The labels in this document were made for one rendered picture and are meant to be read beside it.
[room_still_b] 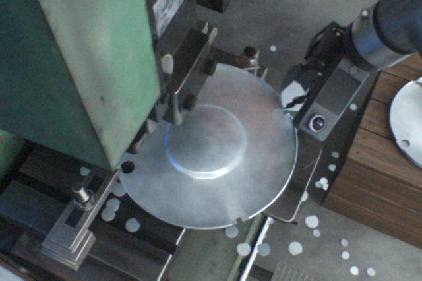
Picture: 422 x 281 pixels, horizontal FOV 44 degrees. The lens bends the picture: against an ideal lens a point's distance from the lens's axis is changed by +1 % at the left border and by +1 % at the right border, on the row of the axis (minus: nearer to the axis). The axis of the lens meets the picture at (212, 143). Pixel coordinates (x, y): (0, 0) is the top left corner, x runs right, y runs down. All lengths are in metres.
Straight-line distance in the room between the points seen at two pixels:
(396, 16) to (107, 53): 0.34
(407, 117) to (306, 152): 0.62
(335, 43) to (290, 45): 1.18
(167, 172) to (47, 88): 0.42
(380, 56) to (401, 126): 0.74
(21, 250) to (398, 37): 0.69
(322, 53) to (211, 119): 0.21
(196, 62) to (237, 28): 1.30
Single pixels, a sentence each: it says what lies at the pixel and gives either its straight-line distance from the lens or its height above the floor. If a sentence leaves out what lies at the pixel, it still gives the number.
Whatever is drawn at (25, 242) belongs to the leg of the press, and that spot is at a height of 0.62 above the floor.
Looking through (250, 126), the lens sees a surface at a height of 0.78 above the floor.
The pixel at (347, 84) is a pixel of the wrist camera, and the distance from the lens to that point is 0.69.
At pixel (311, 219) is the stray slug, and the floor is 0.65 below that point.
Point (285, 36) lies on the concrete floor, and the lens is 1.94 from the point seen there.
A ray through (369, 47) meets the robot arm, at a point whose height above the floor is 1.00.
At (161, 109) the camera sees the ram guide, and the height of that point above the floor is 1.01.
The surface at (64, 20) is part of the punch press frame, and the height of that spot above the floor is 1.26.
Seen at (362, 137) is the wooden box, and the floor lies 0.35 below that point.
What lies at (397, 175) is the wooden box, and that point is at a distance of 1.33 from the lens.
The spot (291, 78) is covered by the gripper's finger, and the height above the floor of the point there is 0.88.
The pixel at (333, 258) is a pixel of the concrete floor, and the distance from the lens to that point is 1.59.
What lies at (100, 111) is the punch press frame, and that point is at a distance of 0.41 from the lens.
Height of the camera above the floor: 1.50
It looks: 63 degrees down
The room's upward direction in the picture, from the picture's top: straight up
